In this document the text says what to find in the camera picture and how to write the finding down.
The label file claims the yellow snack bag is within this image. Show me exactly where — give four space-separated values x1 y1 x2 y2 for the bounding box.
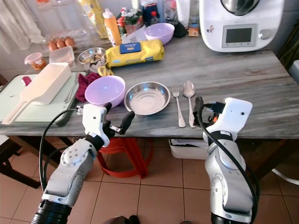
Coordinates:
77 0 106 39

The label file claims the maroon cloth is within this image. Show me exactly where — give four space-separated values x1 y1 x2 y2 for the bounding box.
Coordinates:
75 71 101 102

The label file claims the pale green tray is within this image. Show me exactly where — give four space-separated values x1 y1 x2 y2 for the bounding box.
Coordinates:
0 74 78 127

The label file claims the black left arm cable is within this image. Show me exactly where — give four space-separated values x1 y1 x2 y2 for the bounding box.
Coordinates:
39 107 85 192

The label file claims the silver fork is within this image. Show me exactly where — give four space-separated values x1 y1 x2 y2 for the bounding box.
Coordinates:
172 85 186 128

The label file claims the small steel bowl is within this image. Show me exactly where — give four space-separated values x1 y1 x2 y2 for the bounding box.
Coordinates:
78 47 107 65

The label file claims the dark robot foot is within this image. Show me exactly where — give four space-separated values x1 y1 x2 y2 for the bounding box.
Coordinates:
105 215 141 224

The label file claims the purple plastic bowl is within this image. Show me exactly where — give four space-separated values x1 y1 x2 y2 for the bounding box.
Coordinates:
85 75 127 108
144 23 175 45

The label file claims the stainless steel bowl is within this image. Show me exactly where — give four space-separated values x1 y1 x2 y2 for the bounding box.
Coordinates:
124 82 171 116

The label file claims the white curtain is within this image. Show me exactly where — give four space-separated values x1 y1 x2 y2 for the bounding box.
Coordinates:
0 0 43 49

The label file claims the clear plastic container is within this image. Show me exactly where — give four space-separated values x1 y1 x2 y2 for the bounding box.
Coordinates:
49 46 75 64

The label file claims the white plastic scoop container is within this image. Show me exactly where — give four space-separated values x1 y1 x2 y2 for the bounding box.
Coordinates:
2 62 71 125

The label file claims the dark bottle with blue label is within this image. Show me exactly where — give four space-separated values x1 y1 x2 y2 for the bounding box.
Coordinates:
141 0 160 26

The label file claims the orange sauce bottle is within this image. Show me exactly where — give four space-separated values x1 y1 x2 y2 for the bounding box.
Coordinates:
103 8 122 46

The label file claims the plastic cup with pink lid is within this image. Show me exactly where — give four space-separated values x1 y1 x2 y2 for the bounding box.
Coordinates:
25 52 46 70

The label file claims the yellow cloth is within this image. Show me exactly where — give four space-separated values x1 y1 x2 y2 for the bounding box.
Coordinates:
98 65 115 77

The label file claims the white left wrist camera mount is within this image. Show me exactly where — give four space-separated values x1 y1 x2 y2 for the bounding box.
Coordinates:
82 104 111 139

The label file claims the red stool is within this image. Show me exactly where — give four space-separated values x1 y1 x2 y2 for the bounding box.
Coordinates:
98 137 154 178

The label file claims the white plastic bin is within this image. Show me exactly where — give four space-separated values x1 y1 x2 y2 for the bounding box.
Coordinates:
170 139 206 160

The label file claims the dark wooden bench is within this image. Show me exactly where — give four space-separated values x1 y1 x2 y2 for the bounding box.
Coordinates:
0 137 41 190

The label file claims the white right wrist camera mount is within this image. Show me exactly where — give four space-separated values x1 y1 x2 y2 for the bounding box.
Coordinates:
213 97 253 140

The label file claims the white kitchen appliance with display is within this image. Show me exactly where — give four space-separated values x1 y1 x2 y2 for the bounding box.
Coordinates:
199 0 286 53

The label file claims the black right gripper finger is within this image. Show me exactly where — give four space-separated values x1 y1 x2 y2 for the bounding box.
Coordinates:
194 97 205 126

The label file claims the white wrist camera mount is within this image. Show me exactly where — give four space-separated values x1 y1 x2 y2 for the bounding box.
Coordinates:
213 97 253 140
82 104 111 139

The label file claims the yellow kitchen package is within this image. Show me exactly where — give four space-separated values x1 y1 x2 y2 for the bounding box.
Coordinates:
105 39 165 68

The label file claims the silver spoon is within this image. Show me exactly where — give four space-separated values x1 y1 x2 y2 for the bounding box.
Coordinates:
184 80 198 127

